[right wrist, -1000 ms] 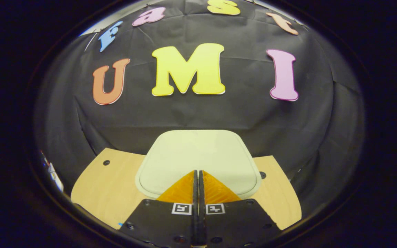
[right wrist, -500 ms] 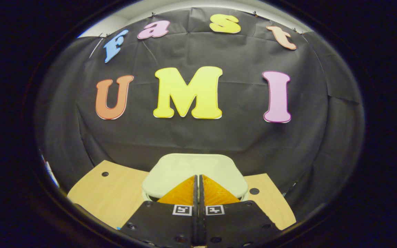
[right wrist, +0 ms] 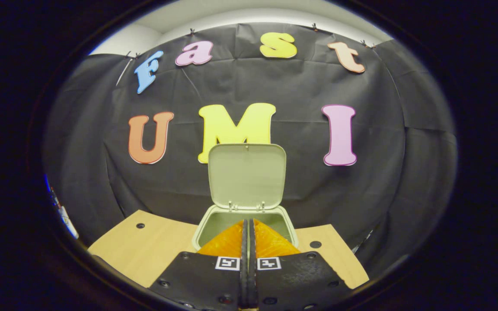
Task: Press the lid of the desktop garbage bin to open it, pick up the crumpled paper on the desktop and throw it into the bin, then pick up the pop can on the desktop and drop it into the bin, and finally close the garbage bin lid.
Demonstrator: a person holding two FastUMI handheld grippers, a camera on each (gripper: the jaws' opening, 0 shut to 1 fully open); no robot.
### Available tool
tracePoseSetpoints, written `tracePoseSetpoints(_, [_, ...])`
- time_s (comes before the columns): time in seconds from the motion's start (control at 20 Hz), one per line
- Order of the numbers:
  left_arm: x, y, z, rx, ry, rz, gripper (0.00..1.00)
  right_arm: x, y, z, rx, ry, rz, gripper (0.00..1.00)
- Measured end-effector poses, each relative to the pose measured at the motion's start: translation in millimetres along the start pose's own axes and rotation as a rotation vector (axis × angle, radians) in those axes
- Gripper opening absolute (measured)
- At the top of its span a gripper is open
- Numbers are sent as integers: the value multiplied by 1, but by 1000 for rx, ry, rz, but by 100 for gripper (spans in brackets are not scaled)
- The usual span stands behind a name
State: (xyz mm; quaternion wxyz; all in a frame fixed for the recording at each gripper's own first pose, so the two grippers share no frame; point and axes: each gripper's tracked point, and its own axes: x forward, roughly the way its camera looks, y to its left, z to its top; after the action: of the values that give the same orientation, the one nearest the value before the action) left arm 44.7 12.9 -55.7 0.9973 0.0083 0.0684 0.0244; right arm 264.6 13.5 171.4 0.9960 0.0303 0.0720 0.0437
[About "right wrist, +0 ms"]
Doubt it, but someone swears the black backdrop cloth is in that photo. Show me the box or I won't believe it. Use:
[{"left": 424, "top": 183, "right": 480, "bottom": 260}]
[{"left": 41, "top": 22, "right": 457, "bottom": 268}]

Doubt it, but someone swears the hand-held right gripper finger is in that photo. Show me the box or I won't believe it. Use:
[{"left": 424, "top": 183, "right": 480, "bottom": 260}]
[
  {"left": 149, "top": 219, "right": 249, "bottom": 311},
  {"left": 249, "top": 218, "right": 351, "bottom": 311}
]

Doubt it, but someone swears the green desktop garbage bin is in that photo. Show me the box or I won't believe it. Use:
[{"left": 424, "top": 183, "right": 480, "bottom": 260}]
[{"left": 192, "top": 143, "right": 299, "bottom": 251}]

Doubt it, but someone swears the wooden desktop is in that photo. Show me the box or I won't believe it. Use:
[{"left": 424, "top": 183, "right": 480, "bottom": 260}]
[{"left": 87, "top": 209, "right": 370, "bottom": 290}]

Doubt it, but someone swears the white side table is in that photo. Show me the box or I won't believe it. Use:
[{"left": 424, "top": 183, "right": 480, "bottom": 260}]
[{"left": 59, "top": 206, "right": 80, "bottom": 239}]

